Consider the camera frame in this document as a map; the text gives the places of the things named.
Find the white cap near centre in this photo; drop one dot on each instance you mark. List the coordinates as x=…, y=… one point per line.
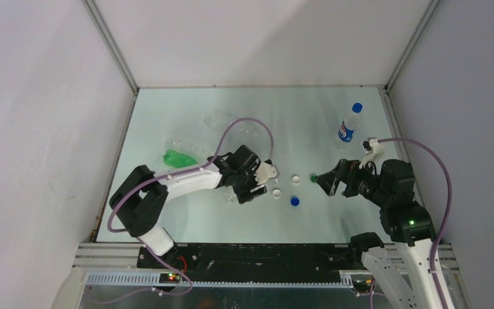
x=276, y=193

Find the clear bottle beside green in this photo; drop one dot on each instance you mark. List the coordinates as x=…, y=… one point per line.
x=193, y=148

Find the circuit board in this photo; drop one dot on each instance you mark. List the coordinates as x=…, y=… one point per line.
x=169, y=278
x=365, y=286

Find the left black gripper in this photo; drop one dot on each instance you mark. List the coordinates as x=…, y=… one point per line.
x=245, y=194

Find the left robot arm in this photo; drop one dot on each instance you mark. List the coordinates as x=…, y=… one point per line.
x=140, y=199

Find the green plastic bottle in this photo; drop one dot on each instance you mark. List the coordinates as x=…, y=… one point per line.
x=178, y=160

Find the blue cap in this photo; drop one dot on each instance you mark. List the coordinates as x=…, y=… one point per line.
x=294, y=201
x=357, y=107

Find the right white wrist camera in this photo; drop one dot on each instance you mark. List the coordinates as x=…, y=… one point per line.
x=373, y=150

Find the right circuit board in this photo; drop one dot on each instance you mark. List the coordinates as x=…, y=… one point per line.
x=365, y=286

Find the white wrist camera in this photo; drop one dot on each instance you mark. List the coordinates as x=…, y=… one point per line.
x=266, y=171
x=373, y=150

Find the clear bottle centre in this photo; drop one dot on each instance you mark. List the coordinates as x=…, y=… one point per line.
x=230, y=197

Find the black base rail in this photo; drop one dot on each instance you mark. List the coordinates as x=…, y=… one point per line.
x=304, y=263

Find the left circuit board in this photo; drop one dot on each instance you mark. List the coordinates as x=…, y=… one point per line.
x=169, y=278

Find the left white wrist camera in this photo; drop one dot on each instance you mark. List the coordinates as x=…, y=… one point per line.
x=266, y=171

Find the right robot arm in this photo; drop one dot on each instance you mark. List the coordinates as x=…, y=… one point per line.
x=408, y=224

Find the Pepsi label clear bottle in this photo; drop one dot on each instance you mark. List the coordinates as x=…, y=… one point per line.
x=349, y=125

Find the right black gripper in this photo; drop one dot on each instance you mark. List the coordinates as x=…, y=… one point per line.
x=345, y=171

